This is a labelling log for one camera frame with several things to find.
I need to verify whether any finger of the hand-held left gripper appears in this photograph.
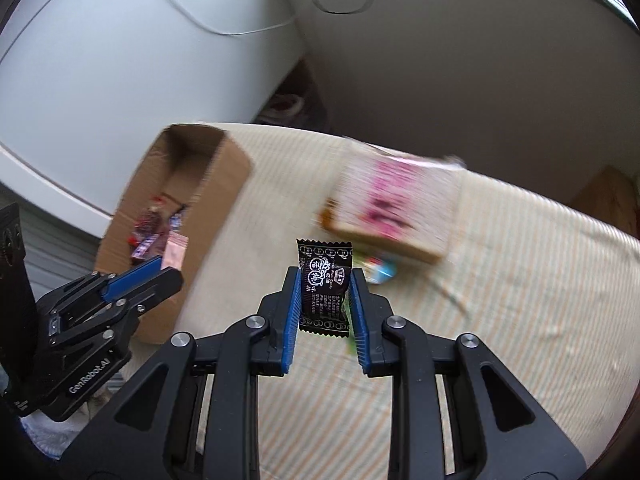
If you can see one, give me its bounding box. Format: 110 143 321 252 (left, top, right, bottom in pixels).
49 268 184 349
35 256 164 312

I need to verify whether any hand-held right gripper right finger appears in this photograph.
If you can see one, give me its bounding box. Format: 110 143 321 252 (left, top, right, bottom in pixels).
348 269 586 480

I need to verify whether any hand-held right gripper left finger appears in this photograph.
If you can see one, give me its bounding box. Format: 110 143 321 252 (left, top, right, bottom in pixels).
60 266 302 480

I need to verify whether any black candy packet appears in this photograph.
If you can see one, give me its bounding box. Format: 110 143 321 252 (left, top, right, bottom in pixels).
296 238 353 339

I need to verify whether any red-edged brown cake packet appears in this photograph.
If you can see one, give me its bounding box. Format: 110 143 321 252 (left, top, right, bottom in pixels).
127 197 171 261

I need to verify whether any brown cardboard box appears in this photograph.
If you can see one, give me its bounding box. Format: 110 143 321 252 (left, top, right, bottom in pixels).
94 122 252 346

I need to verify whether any yellow jelly cup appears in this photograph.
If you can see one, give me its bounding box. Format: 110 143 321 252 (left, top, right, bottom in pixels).
362 255 399 285

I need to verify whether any sliced bread packet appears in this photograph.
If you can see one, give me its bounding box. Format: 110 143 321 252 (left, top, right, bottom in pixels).
320 152 468 264

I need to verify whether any striped tablecloth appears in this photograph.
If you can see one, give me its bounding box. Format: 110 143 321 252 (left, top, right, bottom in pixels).
177 122 640 480

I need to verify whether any white door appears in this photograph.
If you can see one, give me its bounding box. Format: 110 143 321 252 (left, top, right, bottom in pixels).
0 0 308 226

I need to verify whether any pale shoe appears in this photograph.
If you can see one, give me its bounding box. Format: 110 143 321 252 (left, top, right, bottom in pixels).
262 91 306 117

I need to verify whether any brown wooden furniture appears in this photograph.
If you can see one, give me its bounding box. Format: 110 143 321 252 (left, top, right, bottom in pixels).
570 165 640 239

